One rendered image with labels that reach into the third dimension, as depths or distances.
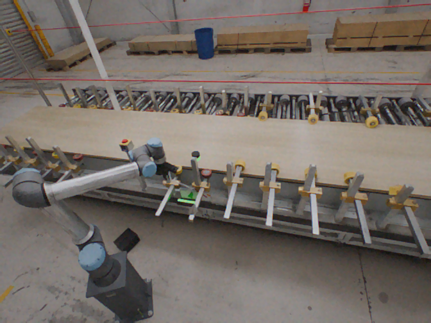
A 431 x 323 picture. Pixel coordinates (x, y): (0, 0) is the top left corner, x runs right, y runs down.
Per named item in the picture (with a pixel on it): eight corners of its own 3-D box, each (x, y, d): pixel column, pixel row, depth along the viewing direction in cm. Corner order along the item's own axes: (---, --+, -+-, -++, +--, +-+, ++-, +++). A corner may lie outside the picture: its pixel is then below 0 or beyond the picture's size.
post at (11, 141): (39, 175, 231) (6, 136, 198) (36, 174, 231) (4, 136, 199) (42, 172, 233) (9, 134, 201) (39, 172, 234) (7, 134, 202)
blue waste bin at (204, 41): (213, 60, 637) (211, 31, 588) (194, 60, 653) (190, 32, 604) (218, 53, 677) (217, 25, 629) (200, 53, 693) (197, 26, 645)
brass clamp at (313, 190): (320, 199, 144) (322, 194, 141) (297, 196, 148) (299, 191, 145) (319, 192, 149) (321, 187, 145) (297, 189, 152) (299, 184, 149)
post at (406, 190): (378, 234, 153) (415, 188, 121) (372, 234, 154) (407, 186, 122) (377, 230, 156) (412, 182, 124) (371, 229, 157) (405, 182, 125)
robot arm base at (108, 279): (120, 282, 150) (114, 276, 144) (91, 290, 148) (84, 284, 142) (121, 256, 164) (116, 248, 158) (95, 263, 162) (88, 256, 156)
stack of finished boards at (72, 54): (110, 41, 869) (108, 37, 857) (67, 65, 701) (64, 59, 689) (93, 43, 889) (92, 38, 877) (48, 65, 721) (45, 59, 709)
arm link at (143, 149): (131, 158, 132) (151, 149, 136) (124, 149, 140) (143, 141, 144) (136, 170, 138) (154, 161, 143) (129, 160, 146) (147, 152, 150)
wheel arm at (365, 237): (370, 247, 118) (372, 243, 116) (362, 245, 119) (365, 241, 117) (353, 179, 153) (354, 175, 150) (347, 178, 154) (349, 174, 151)
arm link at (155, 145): (143, 140, 143) (157, 133, 147) (148, 155, 152) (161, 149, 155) (149, 147, 137) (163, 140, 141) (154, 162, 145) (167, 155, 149)
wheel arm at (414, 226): (428, 257, 112) (431, 254, 110) (421, 256, 112) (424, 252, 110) (403, 199, 137) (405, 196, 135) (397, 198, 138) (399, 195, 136)
